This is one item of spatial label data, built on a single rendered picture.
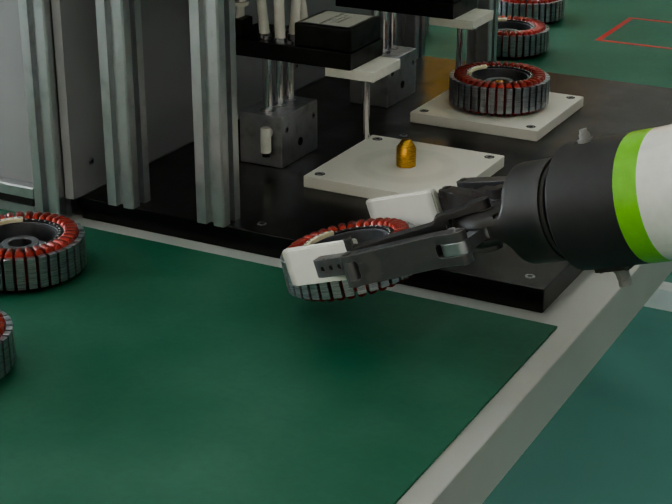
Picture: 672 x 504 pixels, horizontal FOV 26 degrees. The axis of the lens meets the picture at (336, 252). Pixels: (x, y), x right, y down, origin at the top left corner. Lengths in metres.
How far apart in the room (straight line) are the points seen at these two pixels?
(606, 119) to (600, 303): 0.46
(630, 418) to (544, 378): 1.54
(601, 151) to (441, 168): 0.45
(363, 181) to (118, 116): 0.24
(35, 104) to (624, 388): 1.60
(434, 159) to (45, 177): 0.38
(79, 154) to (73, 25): 0.12
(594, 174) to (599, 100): 0.74
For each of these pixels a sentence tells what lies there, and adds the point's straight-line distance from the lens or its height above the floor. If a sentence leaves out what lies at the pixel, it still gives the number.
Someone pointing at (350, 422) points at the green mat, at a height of 0.75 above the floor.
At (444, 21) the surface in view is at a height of 0.88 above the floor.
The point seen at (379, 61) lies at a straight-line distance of 1.44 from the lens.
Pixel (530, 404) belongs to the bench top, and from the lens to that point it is 1.09.
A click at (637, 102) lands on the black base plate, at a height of 0.77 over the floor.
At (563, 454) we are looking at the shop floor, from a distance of 2.52.
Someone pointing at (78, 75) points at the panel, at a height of 0.89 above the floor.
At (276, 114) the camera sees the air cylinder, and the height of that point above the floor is 0.82.
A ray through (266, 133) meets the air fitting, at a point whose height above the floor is 0.81.
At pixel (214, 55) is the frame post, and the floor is 0.93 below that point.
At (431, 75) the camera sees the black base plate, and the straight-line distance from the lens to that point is 1.82.
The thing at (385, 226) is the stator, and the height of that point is 0.82.
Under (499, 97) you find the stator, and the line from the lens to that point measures 1.60.
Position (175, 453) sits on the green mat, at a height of 0.75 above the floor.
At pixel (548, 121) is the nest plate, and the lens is 1.60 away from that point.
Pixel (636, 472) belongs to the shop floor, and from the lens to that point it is 2.49.
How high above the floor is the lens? 1.25
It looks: 22 degrees down
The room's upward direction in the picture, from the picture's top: straight up
